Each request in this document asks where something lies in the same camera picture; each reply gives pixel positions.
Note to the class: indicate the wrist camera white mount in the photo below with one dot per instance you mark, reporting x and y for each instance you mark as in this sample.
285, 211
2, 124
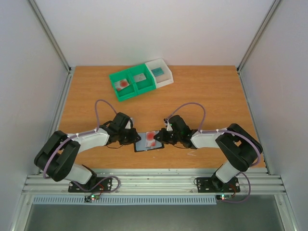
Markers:
167, 124
127, 123

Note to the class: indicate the green bin left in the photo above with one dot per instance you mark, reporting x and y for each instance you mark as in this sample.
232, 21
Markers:
126, 93

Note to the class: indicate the right small circuit board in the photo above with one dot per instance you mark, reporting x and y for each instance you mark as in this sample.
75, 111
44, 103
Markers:
224, 197

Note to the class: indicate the green bin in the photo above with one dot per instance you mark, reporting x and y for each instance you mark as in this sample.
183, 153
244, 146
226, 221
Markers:
143, 86
126, 93

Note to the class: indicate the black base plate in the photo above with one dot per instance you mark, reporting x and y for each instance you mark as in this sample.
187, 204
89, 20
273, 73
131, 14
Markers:
204, 185
95, 184

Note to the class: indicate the teal card in bin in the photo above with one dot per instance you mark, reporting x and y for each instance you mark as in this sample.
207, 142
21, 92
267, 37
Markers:
157, 72

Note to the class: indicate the small circuit board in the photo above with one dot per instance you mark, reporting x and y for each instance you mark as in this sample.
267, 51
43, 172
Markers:
224, 197
92, 197

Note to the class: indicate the left small circuit board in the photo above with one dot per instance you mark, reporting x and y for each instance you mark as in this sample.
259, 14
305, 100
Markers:
92, 197

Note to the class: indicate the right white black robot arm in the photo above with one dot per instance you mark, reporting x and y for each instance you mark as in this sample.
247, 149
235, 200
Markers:
241, 150

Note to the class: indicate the aluminium frame rail front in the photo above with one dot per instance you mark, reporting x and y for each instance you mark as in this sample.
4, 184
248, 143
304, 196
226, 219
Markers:
164, 181

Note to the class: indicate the grey card in bin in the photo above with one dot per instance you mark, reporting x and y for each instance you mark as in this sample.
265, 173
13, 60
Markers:
139, 77

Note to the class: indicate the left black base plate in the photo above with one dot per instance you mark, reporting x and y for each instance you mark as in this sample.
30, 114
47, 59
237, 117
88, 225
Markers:
95, 184

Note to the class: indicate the black leather card holder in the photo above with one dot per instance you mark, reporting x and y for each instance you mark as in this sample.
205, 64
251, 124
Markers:
140, 146

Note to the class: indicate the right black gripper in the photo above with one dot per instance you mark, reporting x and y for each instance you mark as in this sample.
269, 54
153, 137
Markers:
165, 136

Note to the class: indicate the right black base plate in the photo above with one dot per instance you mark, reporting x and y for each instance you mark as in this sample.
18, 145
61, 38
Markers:
204, 185

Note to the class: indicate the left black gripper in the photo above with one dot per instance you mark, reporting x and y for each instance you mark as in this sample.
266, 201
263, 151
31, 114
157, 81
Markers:
134, 138

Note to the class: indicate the red dot credit card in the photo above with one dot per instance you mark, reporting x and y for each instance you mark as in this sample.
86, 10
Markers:
121, 84

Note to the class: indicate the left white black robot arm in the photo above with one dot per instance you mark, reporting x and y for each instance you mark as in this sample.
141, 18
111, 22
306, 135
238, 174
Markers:
57, 157

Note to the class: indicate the white bin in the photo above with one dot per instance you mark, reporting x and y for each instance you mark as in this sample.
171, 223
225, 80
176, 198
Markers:
166, 78

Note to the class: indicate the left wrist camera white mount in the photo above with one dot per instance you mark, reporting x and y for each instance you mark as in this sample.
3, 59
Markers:
127, 123

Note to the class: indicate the green bin middle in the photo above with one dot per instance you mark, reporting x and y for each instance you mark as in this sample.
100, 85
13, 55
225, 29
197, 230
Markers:
143, 86

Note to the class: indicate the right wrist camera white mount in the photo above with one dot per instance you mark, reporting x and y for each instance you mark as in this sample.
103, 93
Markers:
167, 124

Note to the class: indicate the grey slotted cable duct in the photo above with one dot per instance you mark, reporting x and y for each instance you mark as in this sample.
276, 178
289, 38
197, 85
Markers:
125, 200

